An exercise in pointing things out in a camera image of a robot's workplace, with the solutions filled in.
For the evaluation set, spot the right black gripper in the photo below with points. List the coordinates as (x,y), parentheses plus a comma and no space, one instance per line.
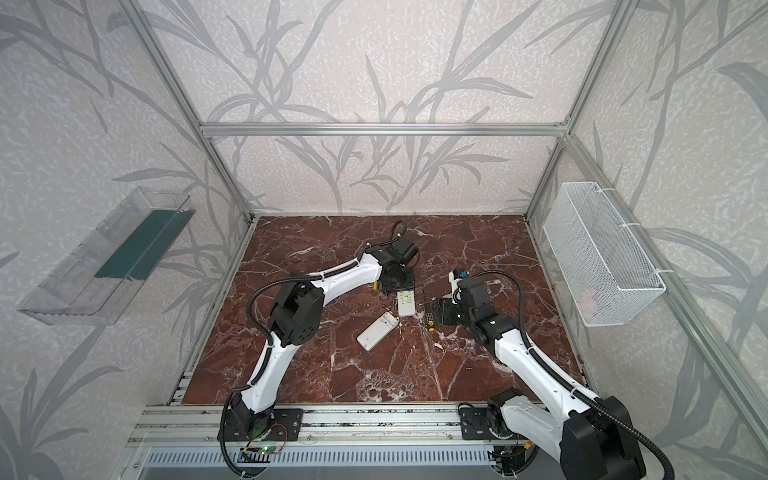
(444,311)

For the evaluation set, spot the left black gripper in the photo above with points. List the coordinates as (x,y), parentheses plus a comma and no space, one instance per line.
(395,282)

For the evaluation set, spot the white remote control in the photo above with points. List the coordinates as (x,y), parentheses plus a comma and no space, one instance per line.
(377,331)
(406,303)

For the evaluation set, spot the black yellow screwdriver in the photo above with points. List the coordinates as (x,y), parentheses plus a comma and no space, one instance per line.
(429,317)

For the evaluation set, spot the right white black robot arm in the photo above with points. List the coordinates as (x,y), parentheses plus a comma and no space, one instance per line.
(591,437)

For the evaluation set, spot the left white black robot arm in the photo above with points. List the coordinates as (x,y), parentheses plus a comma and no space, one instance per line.
(288,313)

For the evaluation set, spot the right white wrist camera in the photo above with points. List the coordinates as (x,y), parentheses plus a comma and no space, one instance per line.
(455,276)

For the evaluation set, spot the white wire mesh basket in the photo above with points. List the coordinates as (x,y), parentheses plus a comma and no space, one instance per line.
(608,274)

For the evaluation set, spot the aluminium frame crossbar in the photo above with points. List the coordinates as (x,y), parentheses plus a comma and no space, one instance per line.
(212,129)

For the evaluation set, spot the aluminium mounting rail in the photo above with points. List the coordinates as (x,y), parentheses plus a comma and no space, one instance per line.
(330,424)

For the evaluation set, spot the clear plastic wall bin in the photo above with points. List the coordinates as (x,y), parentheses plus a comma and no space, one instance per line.
(95,283)

